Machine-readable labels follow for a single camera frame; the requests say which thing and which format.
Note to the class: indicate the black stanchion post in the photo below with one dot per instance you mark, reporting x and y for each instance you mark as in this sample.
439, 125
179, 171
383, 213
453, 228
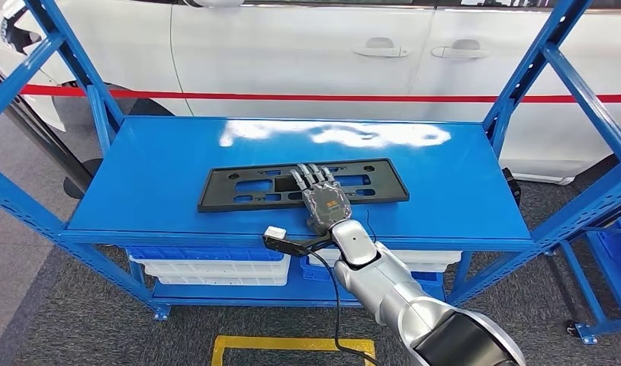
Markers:
80, 179

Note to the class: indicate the white car side mirror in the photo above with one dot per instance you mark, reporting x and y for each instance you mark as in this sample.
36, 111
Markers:
214, 3

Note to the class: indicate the red barrier tape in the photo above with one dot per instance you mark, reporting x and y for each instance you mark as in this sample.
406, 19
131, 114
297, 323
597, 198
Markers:
240, 96

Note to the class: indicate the white car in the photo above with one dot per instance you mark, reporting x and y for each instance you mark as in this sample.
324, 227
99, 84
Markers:
290, 50

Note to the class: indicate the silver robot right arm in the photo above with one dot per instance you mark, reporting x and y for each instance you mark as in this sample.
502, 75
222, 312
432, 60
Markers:
391, 293

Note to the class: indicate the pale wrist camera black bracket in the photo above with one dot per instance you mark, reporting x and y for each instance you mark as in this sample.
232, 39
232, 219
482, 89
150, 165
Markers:
280, 243

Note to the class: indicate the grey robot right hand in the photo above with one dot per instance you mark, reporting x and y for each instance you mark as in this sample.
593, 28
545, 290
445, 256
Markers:
326, 202

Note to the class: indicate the yellow floor marking tape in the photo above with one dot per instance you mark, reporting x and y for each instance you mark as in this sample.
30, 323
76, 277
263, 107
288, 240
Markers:
290, 343

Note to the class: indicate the blue metal shelf rack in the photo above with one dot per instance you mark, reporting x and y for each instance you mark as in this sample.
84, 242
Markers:
138, 177
583, 283

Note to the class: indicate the black plastic plate holder part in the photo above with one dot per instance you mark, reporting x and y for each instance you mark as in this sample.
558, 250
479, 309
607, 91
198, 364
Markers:
214, 197

